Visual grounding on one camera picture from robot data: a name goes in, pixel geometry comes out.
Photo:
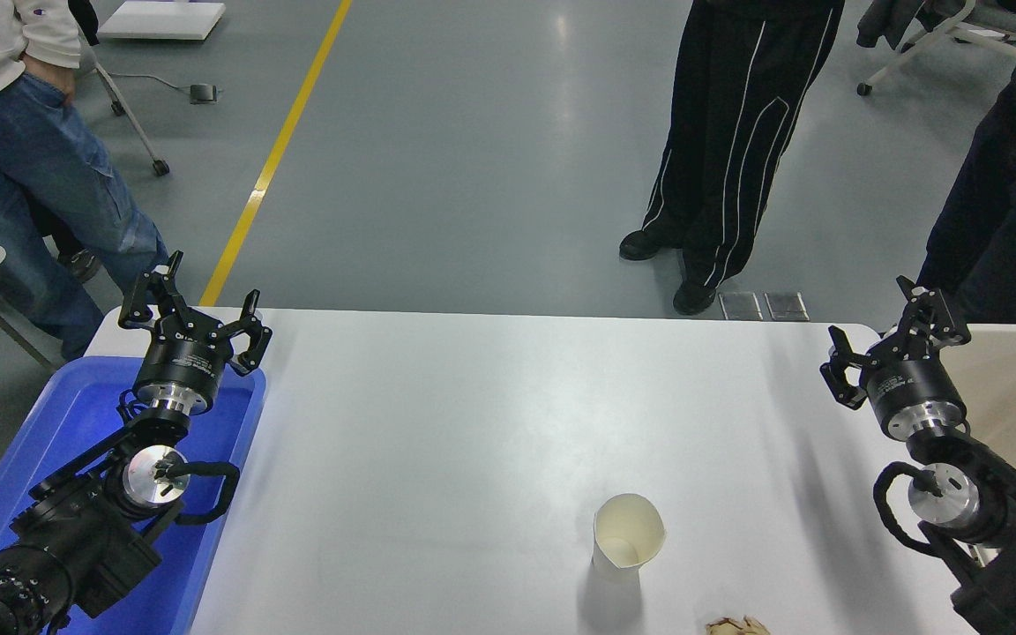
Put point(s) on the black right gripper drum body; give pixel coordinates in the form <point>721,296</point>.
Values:
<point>909,384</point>

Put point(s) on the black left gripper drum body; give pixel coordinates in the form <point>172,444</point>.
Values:
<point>183,362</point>

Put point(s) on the white paper cup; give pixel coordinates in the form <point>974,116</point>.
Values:
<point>627,529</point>

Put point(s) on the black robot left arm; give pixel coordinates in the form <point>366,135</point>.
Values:
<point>76,538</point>

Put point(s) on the crumpled tan paper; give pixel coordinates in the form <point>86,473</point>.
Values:
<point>737,627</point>

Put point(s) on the person's hand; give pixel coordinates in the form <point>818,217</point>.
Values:
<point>56,81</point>

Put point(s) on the metal floor plate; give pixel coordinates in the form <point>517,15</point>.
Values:
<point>786,306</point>
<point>741,306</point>

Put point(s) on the blue plastic tray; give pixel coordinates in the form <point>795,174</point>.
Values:
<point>76,414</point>

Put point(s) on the grey foot pedal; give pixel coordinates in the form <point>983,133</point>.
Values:
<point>203,93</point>

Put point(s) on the white flat floor board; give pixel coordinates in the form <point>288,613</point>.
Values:
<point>160,19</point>

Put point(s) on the white wheeled chair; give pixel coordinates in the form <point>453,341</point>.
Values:
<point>958,26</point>

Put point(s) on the dark jacket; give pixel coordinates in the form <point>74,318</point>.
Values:
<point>892,22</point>

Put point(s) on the wheeled chair frame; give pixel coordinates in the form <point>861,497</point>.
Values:
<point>133,128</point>

